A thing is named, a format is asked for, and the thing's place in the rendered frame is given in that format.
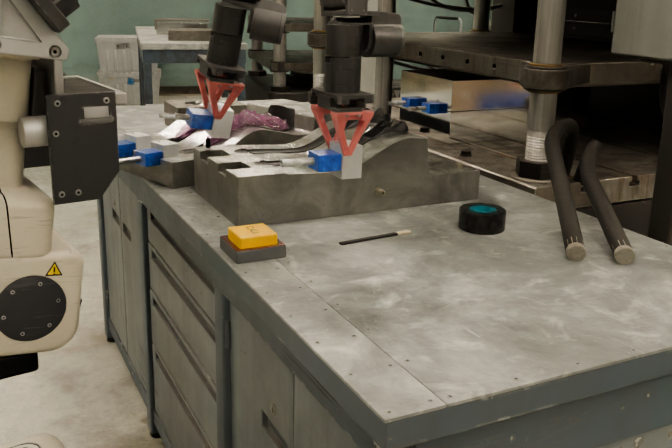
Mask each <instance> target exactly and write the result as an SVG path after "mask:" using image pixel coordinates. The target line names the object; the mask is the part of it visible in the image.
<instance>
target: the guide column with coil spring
mask: <svg viewBox="0 0 672 448"><path fill-rule="evenodd" d="M377 11H380V12H388V13H396V0H378V10H377ZM393 62H394V57H376V65H375V93H374V112H375V111H376V110H377V109H378V108H382V110H383V113H384V115H385V113H386V114H389V115H390V118H391V110H392V105H388V102H389V101H392V86H393Z"/></svg>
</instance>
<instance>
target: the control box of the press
mask: <svg viewBox="0 0 672 448"><path fill-rule="evenodd" d="M610 32H613V40H612V49H611V52H612V53H614V54H615V55H621V56H629V57H637V58H640V62H647V65H654V63H656V64H662V65H663V67H662V73H661V79H660V86H659V103H660V108H661V112H662V116H663V124H662V132H661V139H660V146H659V154H658V161H657V168H656V176H655V183H654V190H653V198H652V205H651V212H650V220H649V227H648V234H647V237H649V238H652V239H655V240H657V241H660V242H663V243H665V244H668V245H671V246H672V0H617V5H616V11H613V14H612V22H611V31H610Z"/></svg>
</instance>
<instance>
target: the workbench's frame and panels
mask: <svg viewBox="0 0 672 448"><path fill-rule="evenodd" d="M97 211H98V227H99V243H100V260H101V276H102V292H103V309H104V325H105V334H106V336H107V341H108V342H116V344H117V347H118V349H119V351H120V353H121V355H122V357H123V359H124V361H125V363H126V365H127V367H128V370H129V372H130V374H131V376H132V378H133V380H134V382H135V384H136V386H137V388H138V390H139V393H140V395H141V397H142V399H143V401H144V403H145V405H146V407H147V419H148V427H149V429H150V435H151V437H153V438H162V441H163V443H164V445H165V447H166V448H672V349H671V350H667V351H664V352H660V353H656V354H652V355H648V356H644V357H640V358H636V359H633V360H629V361H625V362H621V363H617V364H613V365H609V366H606V367H602V368H598V369H594V370H590V371H586V372H582V373H578V374H575V375H571V376H567V377H563V378H559V379H555V380H551V381H548V382H544V383H540V384H536V385H532V386H528V387H524V388H520V389H517V390H513V391H509V392H505V393H501V394H497V395H493V396H490V397H486V398H482V399H478V400H474V401H470V402H466V403H462V404H459V405H455V406H451V407H446V408H443V409H439V410H435V411H432V412H428V413H424V414H420V415H416V416H412V417H408V418H404V419H401V420H397V421H393V422H389V423H384V422H383V421H382V420H381V419H380V418H379V417H378V416H377V415H376V414H375V413H374V412H373V411H372V410H371V409H370V408H369V407H368V406H367V405H366V404H365V403H364V402H363V401H362V400H361V399H360V398H359V397H358V396H357V395H356V394H355V393H354V392H353V391H352V390H351V389H350V388H349V387H348V386H347V385H346V384H345V383H344V382H343V381H342V380H341V379H340V378H339V377H338V376H337V375H336V374H335V373H334V372H333V371H332V370H331V369H330V368H329V367H328V366H327V365H326V364H325V363H324V362H323V361H322V360H321V359H320V358H319V357H318V356H317V355H316V354H315V353H314V352H313V351H312V350H311V349H310V348H309V347H308V346H307V345H306V343H305V342H304V341H303V340H302V339H301V338H300V337H299V336H298V335H297V334H296V333H295V332H294V331H293V330H292V329H291V328H290V327H289V326H288V325H287V324H286V323H285V322H284V321H283V320H282V319H281V318H280V317H279V316H278V315H277V314H276V313H275V312H274V311H273V310H272V309H271V308H270V307H269V306H268V305H267V304H266V303H265V302H264V301H263V300H262V299H261V298H260V297H259V296H258V295H257V294H256V293H255V292H254V291H253V290H252V289H251V288H250V287H249V286H248V285H247V284H246V283H245V282H244V281H243V280H242V279H241V278H240V277H239V276H238V275H237V274H236V273H235V272H234V271H233V270H232V269H231V268H230V267H229V266H228V265H227V264H226V263H225V262H224V261H223V260H222V259H221V258H220V257H219V256H218V255H217V254H216V253H215V252H214V251H213V250H212V249H211V248H210V247H209V246H208V245H207V244H206V243H205V242H204V241H203V240H202V239H201V238H200V237H199V236H198V235H197V234H196V233H195V232H194V231H193V230H192V229H191V227H190V226H189V225H188V224H187V223H186V222H185V221H184V220H183V219H182V218H181V217H180V216H179V215H178V214H177V213H176V212H175V211H174V210H173V209H172V208H171V207H170V206H169V205H168V204H167V203H166V202H165V201H164V200H163V199H162V198H161V197H160V196H159V195H158V194H157V193H156V192H155V191H154V190H153V189H152V188H151V187H150V186H149V185H148V184H147V183H146V182H145V181H144V180H143V179H142V178H141V177H139V176H136V175H134V174H131V173H128V172H126V171H123V170H119V172H118V174H117V175H116V177H115V178H114V180H113V181H112V182H111V184H110V185H109V187H108V188H107V190H106V191H105V193H104V194H103V196H102V197H101V198H100V199H97Z"/></svg>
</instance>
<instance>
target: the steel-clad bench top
mask: <svg viewBox="0 0 672 448"><path fill-rule="evenodd" d="M116 112H117V131H118V141H120V140H125V133H133V132H142V133H145V134H149V135H151V136H154V135H156V134H158V133H160V132H162V131H163V130H165V129H166V128H167V127H168V126H167V125H165V118H160V117H159V113H161V112H163V113H164V105H146V106H125V107H116ZM141 178H142V177H141ZM142 179H143V180H144V181H145V182H146V183H147V184H148V185H149V186H150V187H151V188H152V189H153V190H154V191H155V192H156V193H157V194H158V195H159V196H160V197H161V198H162V199H163V200H164V201H165V202H166V203H167V204H168V205H169V206H170V207H171V208H172V209H173V210H174V211H175V212H176V213H177V214H178V215H179V216H180V217H181V218H182V219H183V220H184V221H185V222H186V223H187V224H188V225H189V226H190V227H191V229H192V230H193V231H194V232H195V233H196V234H197V235H198V236H199V237H200V238H201V239H202V240H203V241H204V242H205V243H206V244H207V245H208V246H209V247H210V248H211V249H212V250H213V251H214V252H215V253H216V254H217V255H218V256H219V257H220V258H221V259H222V260H223V261H224V262H225V263H226V264H227V265H228V266H229V267H230V268H231V269H232V270H233V271H234V272H235V273H236V274H237V275H238V276H239V277H240V278H241V279H242V280H243V281H244V282H245V283H246V284H247V285H248V286H249V287H250V288H251V289H252V290H253V291H254V292H255V293H256V294H257V295H258V296H259V297H260V298H261V299H262V300H263V301H264V302H265V303H266V304H267V305H268V306H269V307H270V308H271V309H272V310H273V311H274V312H275V313H276V314H277V315H278V316H279V317H280V318H281V319H282V320H283V321H284V322H285V323H286V324H287V325H288V326H289V327H290V328H291V329H292V330H293V331H294V332H295V333H296V334H297V335H298V336H299V337H300V338H301V339H302V340H303V341H304V342H305V343H306V345H307V346H308V347H309V348H310V349H311V350H312V351H313V352H314V353H315V354H316V355H317V356H318V357H319V358H320V359H321V360H322V361H323V362H324V363H325V364H326V365H327V366H328V367H329V368H330V369H331V370H332V371H333V372H334V373H335V374H336V375H337V376H338V377H339V378H340V379H341V380H342V381H343V382H344V383H345V384H346V385H347V386H348V387H349V388H350V389H351V390H352V391H353V392H354V393H355V394H356V395H357V396H358V397H359V398H360V399H361V400H362V401H363V402H364V403H365V404H366V405H367V406H368V407H369V408H370V409H371V410H372V411H373V412H374V413H375V414H376V415H377V416H378V417H379V418H380V419H381V420H382V421H383V422H384V423H389V422H393V421H397V420H401V419H404V418H408V417H412V416H416V415H420V414H424V413H428V412H432V411H435V410H439V409H443V408H446V407H451V406H455V405H459V404H462V403H466V402H470V401H474V400H478V399H482V398H486V397H490V396H493V395H497V394H501V393H505V392H509V391H513V390H517V389H520V388H524V387H528V386H532V385H536V384H540V383H544V382H548V381H551V380H555V379H559V378H563V377H567V376H571V375H575V374H578V373H582V372H586V371H590V370H594V369H598V368H602V367H606V366H609V365H613V364H617V363H621V362H625V361H629V360H633V359H636V358H640V357H644V356H648V355H652V354H656V353H660V352H664V351H667V350H671V349H672V246H671V245H668V244H665V243H663V242H660V241H657V240H655V239H652V238H649V237H647V236H644V235H641V234H638V233H636V232H633V231H630V230H628V229H625V228H623V230H624V232H625V234H626V236H627V238H628V240H629V242H630V244H631V246H632V248H633V251H634V253H635V259H634V260H633V262H631V263H630V264H619V263H618V262H617V261H616V260H615V257H614V255H613V253H612V251H611V248H610V246H609V244H608V242H607V239H606V237H605V235H604V232H603V230H602V228H601V225H600V223H599V221H598V218H595V217H593V216H590V215H587V214H585V213H582V212H579V211H577V210H576V213H577V217H578V221H579V225H580V229H581V233H582V237H583V241H584V245H585V250H586V256H585V258H584V259H583V260H581V261H571V260H569V259H568V258H567V255H566V251H565V246H564V241H563V236H562V231H561V226H560V221H559V217H558V212H557V207H556V203H555V202H552V201H550V200H547V199H544V198H542V197H539V196H536V195H533V194H531V193H528V192H525V191H523V190H520V189H517V188H515V187H512V186H509V185H506V184H504V183H501V182H498V181H496V180H493V179H490V178H488V177H485V176H482V175H480V178H479V191H478V199H475V200H466V201H458V202H450V203H442V204H433V205H425V206H417V207H409V208H401V209H392V210H384V211H376V212H368V213H359V214H351V215H343V216H335V217H326V218H318V219H310V220H302V221H294V222H285V223H277V224H269V225H266V226H268V227H269V228H270V229H272V230H273V231H274V232H276V233H277V238H278V239H279V240H280V241H282V242H283V243H284V244H285V245H286V257H284V258H277V259H270V260H263V261H256V262H249V263H242V264H236V263H235V262H234V261H233V260H232V259H231V258H230V257H229V256H228V255H227V254H226V253H225V252H224V251H223V250H222V249H221V248H220V236H223V235H228V228H229V227H234V226H235V225H234V224H233V223H231V222H230V221H229V220H228V219H227V218H226V217H224V216H223V215H222V214H221V213H220V212H219V211H217V210H216V209H215V208H214V207H213V206H211V205H210V204H209V203H208V202H207V201H206V200H204V199H203V198H202V197H201V196H200V195H199V194H197V193H196V192H195V185H193V186H188V187H183V188H177V189H171V188H168V187H166V186H163V185H160V184H158V183H155V182H152V181H150V180H147V179H144V178H142ZM467 203H489V204H494V205H498V206H501V207H503V208H504V209H505V210H506V221H505V230H504V231H503V232H502V233H499V234H495V235H478V234H472V233H468V232H465V231H463V230H461V229H460V228H459V227H458V222H459V207H460V206H461V205H463V204H467ZM403 230H410V231H411V233H408V234H402V235H397V236H391V237H386V238H380V239H375V240H369V241H364V242H358V243H353V244H348V245H340V244H339V242H342V241H348V240H353V239H359V238H364V237H370V236H376V235H381V234H387V233H392V232H397V231H403Z"/></svg>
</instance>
